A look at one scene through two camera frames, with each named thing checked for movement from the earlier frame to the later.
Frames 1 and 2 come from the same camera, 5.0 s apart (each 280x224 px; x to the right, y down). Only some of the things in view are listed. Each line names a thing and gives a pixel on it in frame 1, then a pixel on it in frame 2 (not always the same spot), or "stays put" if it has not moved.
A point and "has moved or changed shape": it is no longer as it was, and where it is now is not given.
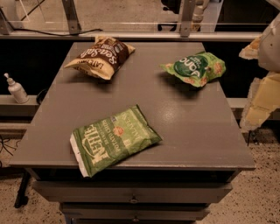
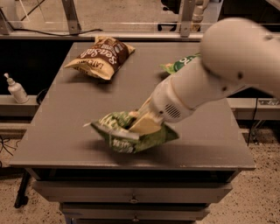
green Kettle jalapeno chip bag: (111, 139) has moved or changed shape
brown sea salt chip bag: (104, 58) stays put
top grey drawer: (131, 191) stays put
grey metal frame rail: (73, 31) stays put
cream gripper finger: (252, 51) → (165, 103)
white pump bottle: (17, 89) stays put
